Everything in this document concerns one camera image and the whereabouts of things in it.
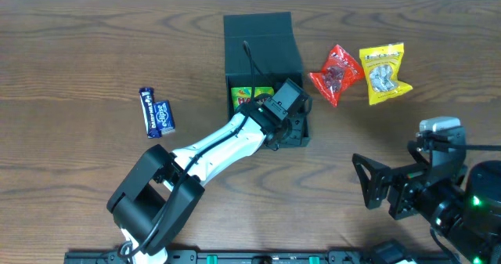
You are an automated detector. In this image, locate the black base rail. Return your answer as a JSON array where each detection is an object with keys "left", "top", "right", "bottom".
[{"left": 63, "top": 250, "right": 416, "bottom": 264}]

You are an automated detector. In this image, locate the yellow snack bag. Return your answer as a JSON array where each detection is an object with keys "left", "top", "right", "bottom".
[{"left": 359, "top": 42, "right": 413, "bottom": 105}]

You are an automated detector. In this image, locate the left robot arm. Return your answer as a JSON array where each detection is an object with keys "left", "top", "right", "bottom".
[{"left": 106, "top": 80, "right": 312, "bottom": 263}]

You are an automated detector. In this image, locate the dark green open box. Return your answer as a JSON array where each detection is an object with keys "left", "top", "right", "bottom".
[{"left": 223, "top": 11, "right": 312, "bottom": 150}]

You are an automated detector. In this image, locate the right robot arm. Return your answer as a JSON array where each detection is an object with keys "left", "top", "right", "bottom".
[{"left": 352, "top": 126, "right": 500, "bottom": 263}]

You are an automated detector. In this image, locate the gummy worms candy bag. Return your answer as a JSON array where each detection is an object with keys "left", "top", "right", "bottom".
[{"left": 231, "top": 87, "right": 275, "bottom": 111}]

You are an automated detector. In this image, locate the red snack bag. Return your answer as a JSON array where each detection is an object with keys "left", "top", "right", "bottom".
[{"left": 309, "top": 45, "right": 365, "bottom": 107}]

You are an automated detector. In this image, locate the dark blue Dairy Milk bar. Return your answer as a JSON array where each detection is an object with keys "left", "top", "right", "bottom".
[{"left": 139, "top": 87, "right": 161, "bottom": 139}]

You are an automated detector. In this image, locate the blue Eclipse mint box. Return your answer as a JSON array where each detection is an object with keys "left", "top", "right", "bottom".
[{"left": 153, "top": 100, "right": 175, "bottom": 136}]

